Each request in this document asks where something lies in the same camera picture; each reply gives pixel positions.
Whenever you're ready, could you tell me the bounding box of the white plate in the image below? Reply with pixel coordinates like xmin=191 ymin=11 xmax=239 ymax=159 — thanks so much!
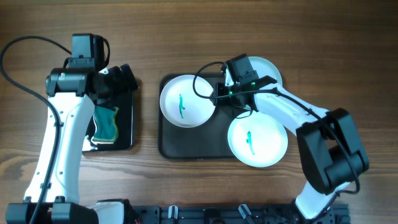
xmin=248 ymin=57 xmax=283 ymax=85
xmin=227 ymin=111 xmax=288 ymax=167
xmin=159 ymin=75 xmax=216 ymax=128

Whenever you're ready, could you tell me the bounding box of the green yellow sponge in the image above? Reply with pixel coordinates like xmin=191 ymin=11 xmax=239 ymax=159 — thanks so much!
xmin=91 ymin=106 xmax=119 ymax=144

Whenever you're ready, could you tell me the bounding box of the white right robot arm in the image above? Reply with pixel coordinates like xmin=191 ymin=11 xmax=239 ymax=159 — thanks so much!
xmin=211 ymin=81 xmax=369 ymax=221

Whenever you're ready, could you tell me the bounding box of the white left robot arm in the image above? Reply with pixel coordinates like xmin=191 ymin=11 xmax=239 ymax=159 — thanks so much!
xmin=6 ymin=64 xmax=137 ymax=223

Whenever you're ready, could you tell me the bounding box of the large dark serving tray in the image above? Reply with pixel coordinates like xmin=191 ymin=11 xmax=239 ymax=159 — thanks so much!
xmin=158 ymin=106 xmax=245 ymax=161

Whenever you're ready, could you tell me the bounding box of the small black water tray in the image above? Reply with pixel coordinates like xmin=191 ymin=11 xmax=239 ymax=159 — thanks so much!
xmin=82 ymin=92 xmax=134 ymax=153

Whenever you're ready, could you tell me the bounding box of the black mounting rail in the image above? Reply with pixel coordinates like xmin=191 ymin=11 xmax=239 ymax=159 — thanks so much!
xmin=134 ymin=204 xmax=351 ymax=224

